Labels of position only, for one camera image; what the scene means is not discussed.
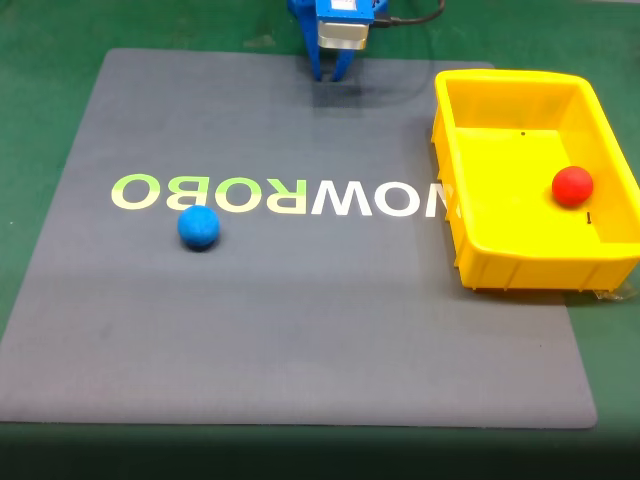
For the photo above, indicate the blue ball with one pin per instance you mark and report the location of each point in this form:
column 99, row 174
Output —
column 198, row 227

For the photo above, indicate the silver camera box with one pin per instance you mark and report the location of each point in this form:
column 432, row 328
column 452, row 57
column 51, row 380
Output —
column 343, row 35

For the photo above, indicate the clear plastic bag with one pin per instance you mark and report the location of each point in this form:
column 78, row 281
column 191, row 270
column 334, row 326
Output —
column 617, row 292

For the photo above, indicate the grey mat with lettering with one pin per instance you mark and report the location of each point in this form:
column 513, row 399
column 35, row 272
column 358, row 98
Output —
column 280, row 310

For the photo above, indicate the yellow plastic bin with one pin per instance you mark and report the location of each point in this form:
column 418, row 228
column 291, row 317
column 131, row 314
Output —
column 505, row 200

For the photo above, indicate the red ball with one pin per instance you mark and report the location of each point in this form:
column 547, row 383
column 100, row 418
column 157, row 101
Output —
column 572, row 186

